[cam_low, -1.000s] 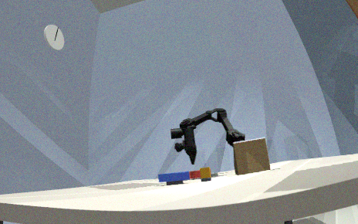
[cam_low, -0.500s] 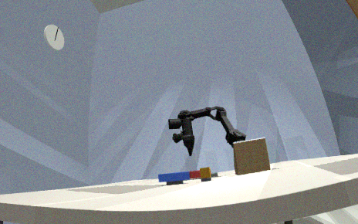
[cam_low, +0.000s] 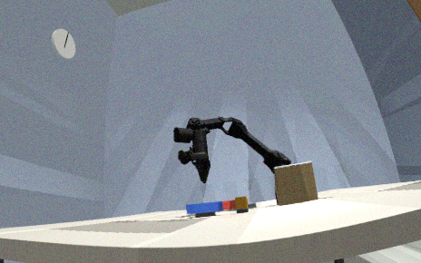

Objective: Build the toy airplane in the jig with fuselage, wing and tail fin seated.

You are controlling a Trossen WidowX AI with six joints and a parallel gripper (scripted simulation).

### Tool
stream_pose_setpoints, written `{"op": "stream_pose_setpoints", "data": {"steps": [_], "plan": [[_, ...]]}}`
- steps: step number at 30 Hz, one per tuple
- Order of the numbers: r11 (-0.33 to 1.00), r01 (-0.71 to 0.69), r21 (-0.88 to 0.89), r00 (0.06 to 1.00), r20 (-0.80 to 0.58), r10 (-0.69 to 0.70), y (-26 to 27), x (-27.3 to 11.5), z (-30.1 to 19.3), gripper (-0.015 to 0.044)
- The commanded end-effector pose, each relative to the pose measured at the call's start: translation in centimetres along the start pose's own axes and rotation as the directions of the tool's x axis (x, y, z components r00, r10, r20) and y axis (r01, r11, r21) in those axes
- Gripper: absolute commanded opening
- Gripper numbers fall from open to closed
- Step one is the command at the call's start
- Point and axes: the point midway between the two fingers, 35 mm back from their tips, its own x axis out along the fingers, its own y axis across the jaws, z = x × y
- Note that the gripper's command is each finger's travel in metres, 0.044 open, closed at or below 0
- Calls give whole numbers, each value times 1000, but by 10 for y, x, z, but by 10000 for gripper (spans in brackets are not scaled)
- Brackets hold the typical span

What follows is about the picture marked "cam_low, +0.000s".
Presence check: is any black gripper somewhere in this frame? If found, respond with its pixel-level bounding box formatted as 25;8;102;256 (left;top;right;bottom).
191;141;211;183

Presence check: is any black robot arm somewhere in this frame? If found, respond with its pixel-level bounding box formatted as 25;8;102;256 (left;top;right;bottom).
173;117;292;174

